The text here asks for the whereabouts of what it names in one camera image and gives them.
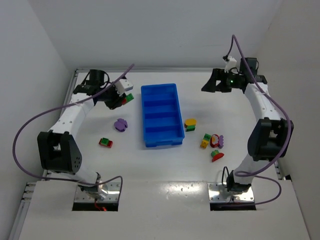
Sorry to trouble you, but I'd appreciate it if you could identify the red white flower lego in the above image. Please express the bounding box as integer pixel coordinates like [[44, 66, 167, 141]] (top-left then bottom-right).
[[209, 134, 219, 148]]

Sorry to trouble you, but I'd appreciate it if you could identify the purple round lego piece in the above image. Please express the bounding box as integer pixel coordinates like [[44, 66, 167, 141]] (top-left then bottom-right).
[[113, 118, 128, 132]]

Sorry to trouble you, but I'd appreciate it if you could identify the yellow oval lego piece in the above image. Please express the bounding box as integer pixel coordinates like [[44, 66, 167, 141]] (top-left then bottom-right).
[[184, 118, 197, 128]]

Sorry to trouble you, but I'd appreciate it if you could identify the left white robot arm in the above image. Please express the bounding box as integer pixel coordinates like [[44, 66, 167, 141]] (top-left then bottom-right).
[[37, 69, 134, 200]]

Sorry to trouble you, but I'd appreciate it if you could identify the green striped lego brick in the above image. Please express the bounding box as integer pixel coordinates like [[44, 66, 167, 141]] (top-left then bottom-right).
[[203, 133, 212, 142]]

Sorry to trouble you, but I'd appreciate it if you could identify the blue divided plastic bin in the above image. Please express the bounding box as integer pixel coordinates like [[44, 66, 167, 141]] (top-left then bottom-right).
[[140, 83, 185, 148]]

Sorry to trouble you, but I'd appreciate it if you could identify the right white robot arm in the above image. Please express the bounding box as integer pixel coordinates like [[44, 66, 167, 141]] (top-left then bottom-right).
[[201, 56, 294, 193]]

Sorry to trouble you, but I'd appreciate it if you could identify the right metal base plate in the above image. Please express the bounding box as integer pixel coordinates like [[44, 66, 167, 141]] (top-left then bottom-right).
[[207, 182, 255, 204]]

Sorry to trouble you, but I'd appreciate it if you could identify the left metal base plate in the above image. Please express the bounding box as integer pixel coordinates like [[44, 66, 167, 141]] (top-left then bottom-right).
[[74, 182, 121, 203]]

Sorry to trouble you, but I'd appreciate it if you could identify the green sloped lego brick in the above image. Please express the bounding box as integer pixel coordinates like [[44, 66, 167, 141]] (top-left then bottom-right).
[[186, 125, 196, 132]]

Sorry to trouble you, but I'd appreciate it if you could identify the green small lego brick right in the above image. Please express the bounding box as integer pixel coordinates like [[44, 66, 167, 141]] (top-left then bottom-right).
[[211, 149, 220, 157]]

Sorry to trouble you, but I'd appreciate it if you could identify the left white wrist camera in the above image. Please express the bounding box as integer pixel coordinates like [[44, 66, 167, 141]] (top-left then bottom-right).
[[115, 78, 134, 96]]

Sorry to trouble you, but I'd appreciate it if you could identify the red half round lego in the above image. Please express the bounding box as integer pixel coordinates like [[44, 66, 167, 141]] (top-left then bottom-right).
[[211, 152, 224, 162]]

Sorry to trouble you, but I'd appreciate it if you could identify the yellow lego brick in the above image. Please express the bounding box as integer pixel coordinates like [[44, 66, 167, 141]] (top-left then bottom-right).
[[200, 139, 209, 149]]

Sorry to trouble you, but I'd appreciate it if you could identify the red lego brick left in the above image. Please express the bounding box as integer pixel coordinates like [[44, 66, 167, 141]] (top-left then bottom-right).
[[98, 137, 113, 148]]

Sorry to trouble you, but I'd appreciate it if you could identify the metal base plate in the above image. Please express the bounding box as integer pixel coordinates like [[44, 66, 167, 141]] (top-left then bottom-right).
[[207, 182, 255, 204], [74, 182, 121, 203]]

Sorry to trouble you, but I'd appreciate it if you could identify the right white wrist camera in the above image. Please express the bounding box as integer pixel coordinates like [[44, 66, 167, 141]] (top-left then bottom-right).
[[222, 55, 237, 73]]

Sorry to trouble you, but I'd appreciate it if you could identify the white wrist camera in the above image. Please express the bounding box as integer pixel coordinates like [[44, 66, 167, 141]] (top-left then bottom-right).
[[222, 55, 237, 73], [115, 78, 134, 96]]

